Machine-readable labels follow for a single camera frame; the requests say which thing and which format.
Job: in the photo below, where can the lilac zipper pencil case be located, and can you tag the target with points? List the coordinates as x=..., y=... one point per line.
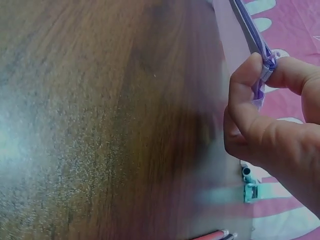
x=236, y=32

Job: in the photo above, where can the black and white pen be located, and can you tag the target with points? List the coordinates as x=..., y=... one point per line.
x=231, y=236

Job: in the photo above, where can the red pen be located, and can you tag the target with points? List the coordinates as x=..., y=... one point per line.
x=212, y=235

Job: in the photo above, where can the person's right hand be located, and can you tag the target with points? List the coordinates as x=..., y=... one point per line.
x=282, y=150

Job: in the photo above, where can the grey pen cap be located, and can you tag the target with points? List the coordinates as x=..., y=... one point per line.
x=246, y=173

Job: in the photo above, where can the teal pencil sharpener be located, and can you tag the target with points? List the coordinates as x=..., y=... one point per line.
x=250, y=192

